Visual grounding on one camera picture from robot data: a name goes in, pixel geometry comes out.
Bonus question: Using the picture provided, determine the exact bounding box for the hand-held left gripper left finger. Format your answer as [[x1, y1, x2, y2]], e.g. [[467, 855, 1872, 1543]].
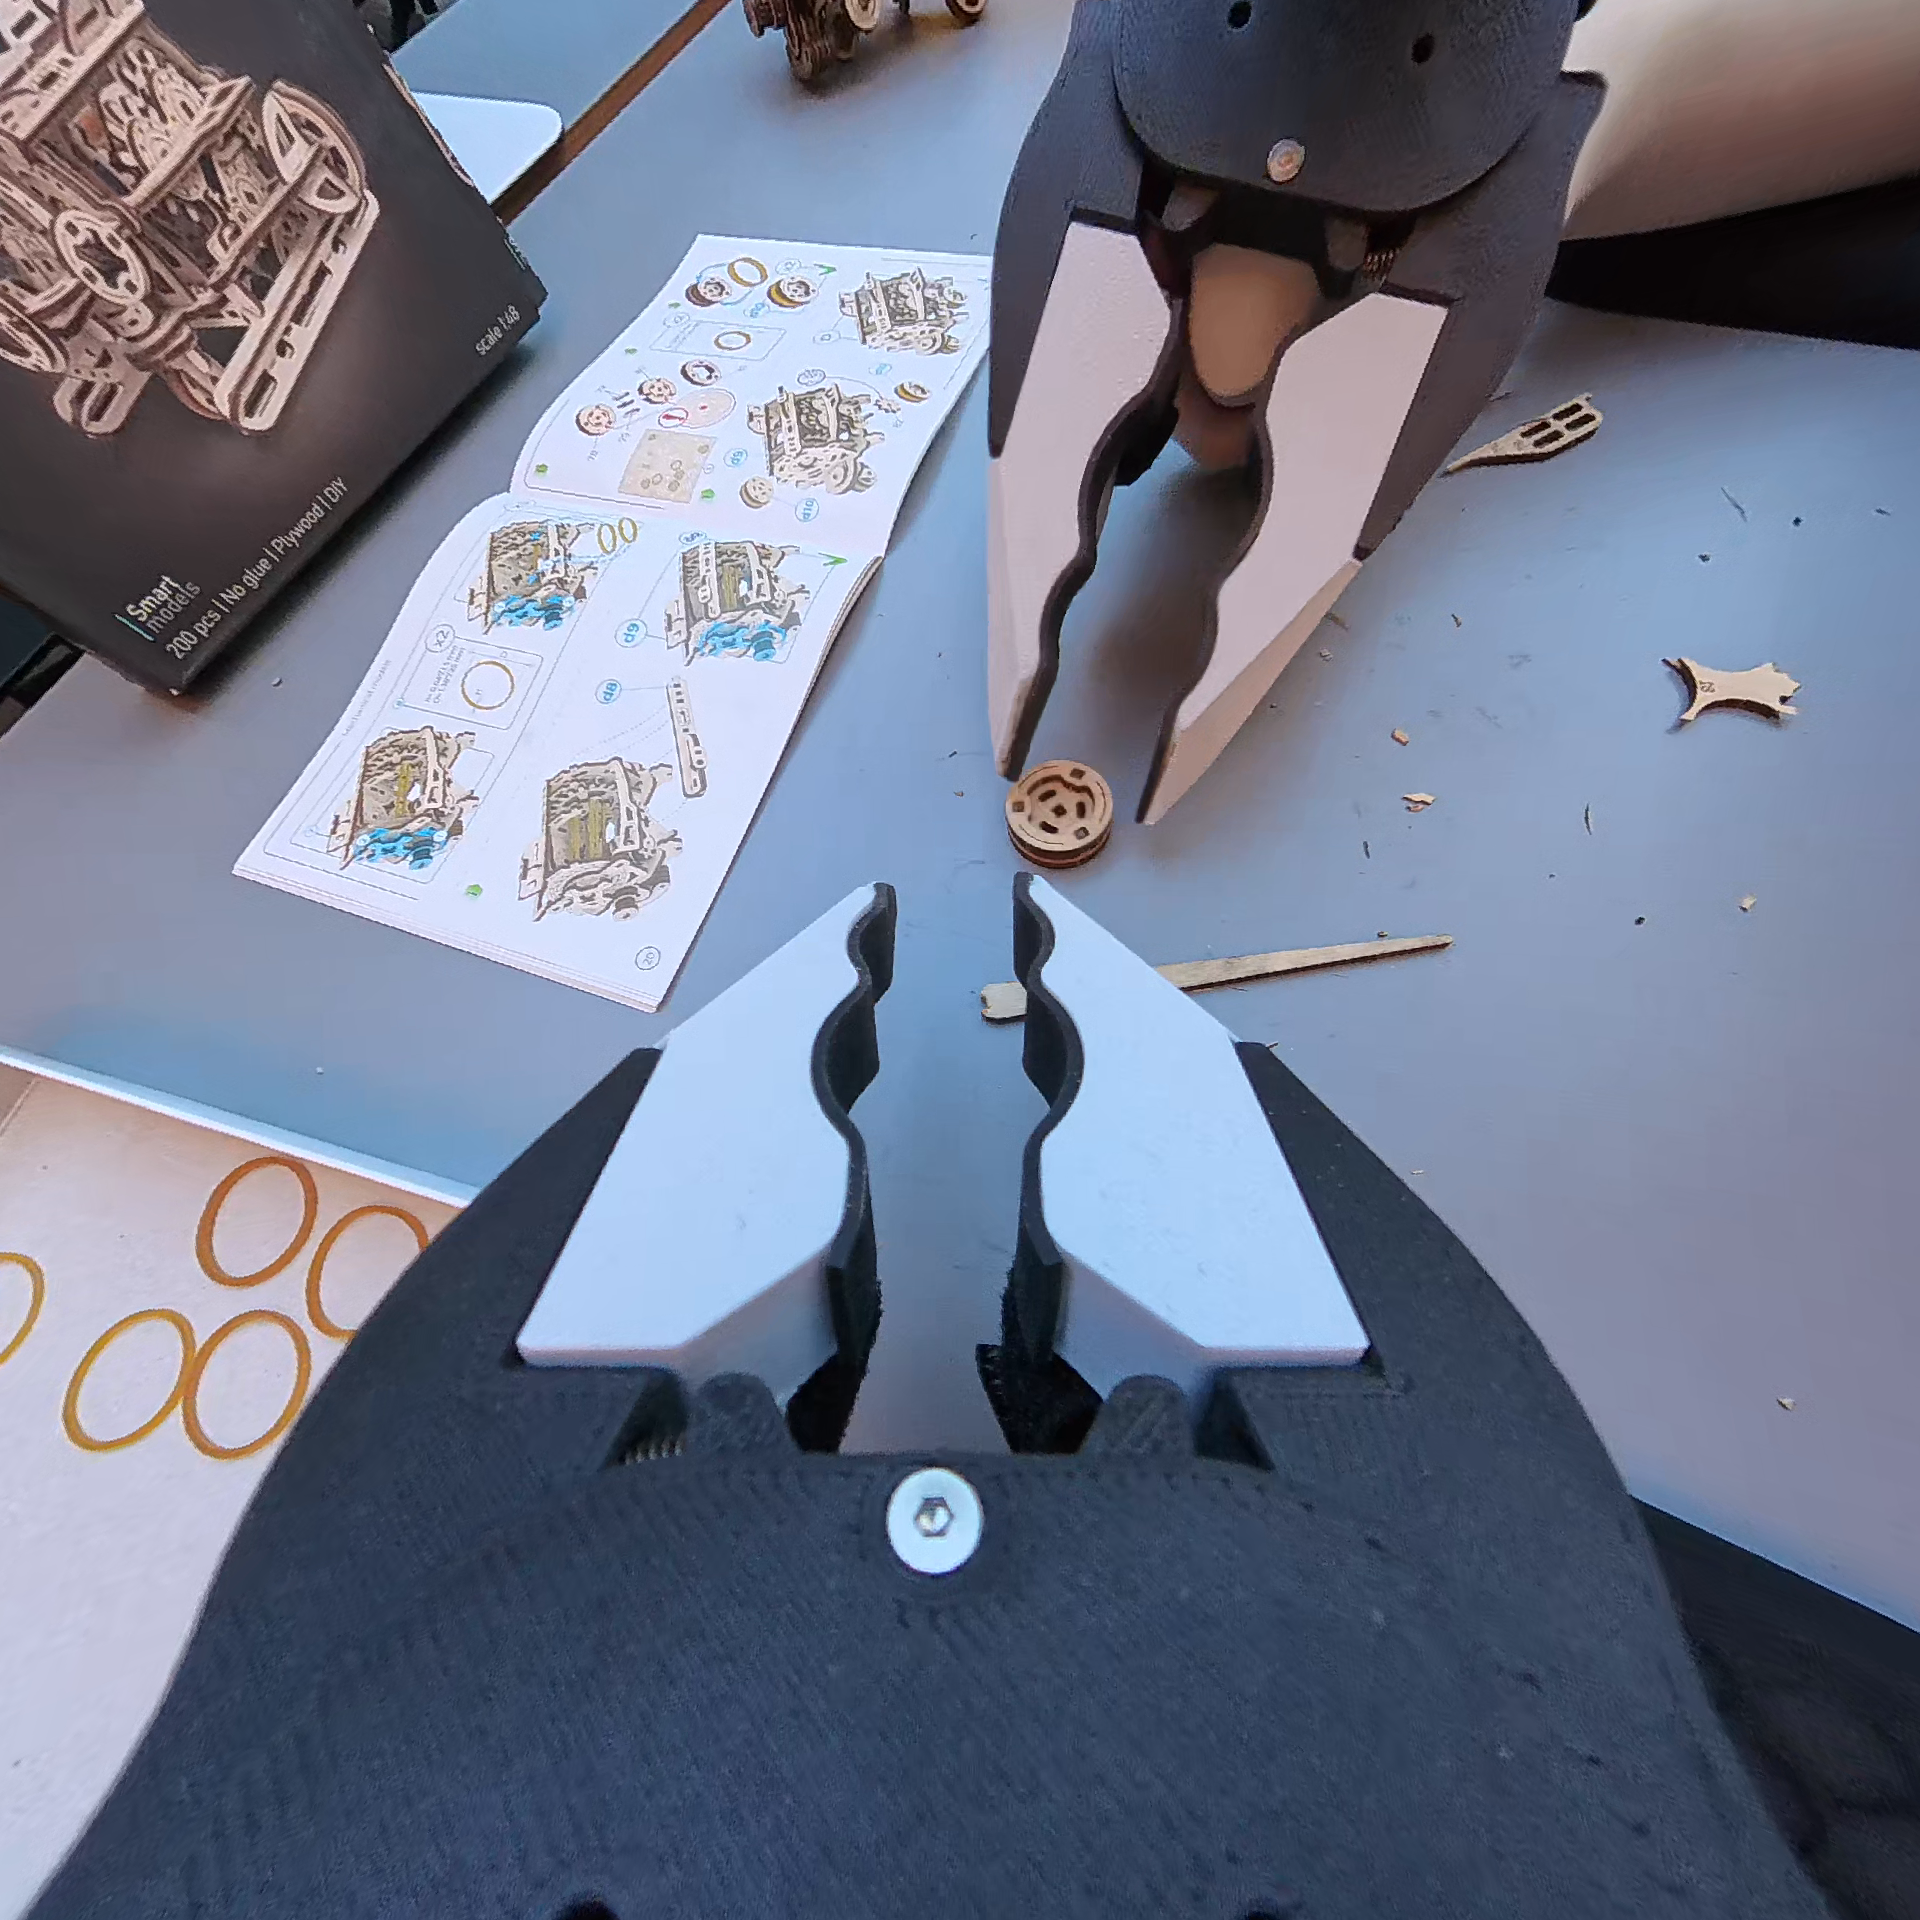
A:
[[515, 881, 902, 1412]]

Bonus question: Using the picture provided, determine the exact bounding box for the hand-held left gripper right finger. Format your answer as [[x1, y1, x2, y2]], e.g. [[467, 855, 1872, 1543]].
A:
[[1011, 873, 1374, 1397]]

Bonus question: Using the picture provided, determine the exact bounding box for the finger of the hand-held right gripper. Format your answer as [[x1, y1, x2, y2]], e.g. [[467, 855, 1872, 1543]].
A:
[[987, 222, 1186, 780], [1132, 269, 1454, 826]]

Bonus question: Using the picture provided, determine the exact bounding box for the small wooden wheel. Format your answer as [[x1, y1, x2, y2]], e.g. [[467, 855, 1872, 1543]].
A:
[[1005, 760, 1115, 869]]

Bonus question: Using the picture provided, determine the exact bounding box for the white cardboard box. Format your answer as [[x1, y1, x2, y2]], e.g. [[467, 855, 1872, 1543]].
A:
[[0, 1049, 483, 1905]]

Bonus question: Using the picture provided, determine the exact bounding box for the person's right hand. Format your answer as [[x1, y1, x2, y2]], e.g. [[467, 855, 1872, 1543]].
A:
[[1176, 240, 1310, 470]]

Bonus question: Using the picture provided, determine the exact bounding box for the slotted wooden scrap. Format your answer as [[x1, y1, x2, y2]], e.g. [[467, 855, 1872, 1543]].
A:
[[1442, 393, 1604, 478]]

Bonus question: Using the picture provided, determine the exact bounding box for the thin wooden stick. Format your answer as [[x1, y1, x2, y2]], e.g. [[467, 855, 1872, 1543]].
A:
[[982, 932, 1454, 1023]]

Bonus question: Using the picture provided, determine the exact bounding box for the star-shaped wooden scrap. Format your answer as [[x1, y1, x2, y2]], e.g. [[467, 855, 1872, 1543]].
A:
[[1662, 656, 1802, 727]]

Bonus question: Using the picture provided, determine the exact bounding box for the wooden model car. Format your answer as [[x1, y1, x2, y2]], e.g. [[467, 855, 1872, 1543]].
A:
[[744, 0, 992, 84]]

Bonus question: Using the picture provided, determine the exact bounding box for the white instruction booklet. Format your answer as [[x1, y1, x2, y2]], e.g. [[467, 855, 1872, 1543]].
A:
[[232, 231, 1000, 1015]]

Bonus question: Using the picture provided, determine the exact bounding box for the group of tan rubber bands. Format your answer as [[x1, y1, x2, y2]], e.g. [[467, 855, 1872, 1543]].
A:
[[0, 1154, 437, 1464]]

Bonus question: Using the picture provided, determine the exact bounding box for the black model kit box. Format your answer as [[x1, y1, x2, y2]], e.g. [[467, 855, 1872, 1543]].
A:
[[0, 0, 549, 700]]

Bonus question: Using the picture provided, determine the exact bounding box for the white flat base plate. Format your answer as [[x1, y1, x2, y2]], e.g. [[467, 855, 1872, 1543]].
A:
[[406, 88, 566, 200]]

